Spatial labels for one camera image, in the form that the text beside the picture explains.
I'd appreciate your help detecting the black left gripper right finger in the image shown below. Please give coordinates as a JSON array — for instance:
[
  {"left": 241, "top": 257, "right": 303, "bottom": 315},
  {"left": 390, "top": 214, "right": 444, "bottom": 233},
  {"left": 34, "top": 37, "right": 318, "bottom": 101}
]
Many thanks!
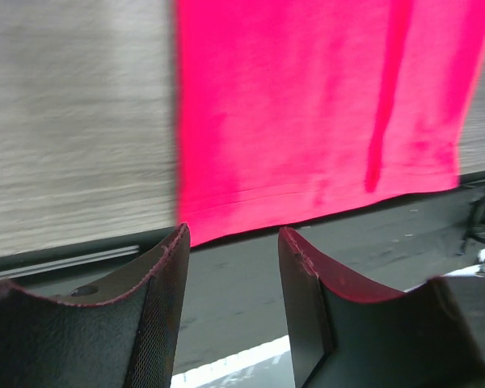
[{"left": 278, "top": 227, "right": 485, "bottom": 387}]

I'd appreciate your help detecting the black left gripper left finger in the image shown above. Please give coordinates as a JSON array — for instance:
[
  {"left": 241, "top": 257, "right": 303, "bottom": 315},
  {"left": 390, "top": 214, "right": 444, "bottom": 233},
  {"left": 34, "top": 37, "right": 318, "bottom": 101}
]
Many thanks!
[{"left": 0, "top": 224, "right": 190, "bottom": 387}]

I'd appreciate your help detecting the pink t-shirt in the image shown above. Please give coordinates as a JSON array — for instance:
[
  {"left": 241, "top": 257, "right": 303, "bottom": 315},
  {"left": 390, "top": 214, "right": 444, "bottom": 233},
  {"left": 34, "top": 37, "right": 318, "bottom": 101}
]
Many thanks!
[{"left": 175, "top": 1, "right": 485, "bottom": 245}]

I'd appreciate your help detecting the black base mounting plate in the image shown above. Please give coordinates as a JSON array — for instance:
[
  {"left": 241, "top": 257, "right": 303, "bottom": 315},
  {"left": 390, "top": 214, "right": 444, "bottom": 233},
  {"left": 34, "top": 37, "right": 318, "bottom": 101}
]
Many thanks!
[{"left": 0, "top": 173, "right": 485, "bottom": 372}]

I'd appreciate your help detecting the white slotted cable duct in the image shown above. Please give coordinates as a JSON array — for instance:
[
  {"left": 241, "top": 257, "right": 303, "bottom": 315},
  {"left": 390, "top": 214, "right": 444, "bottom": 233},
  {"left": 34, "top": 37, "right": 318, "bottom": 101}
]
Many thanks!
[{"left": 171, "top": 335, "right": 295, "bottom": 388}]

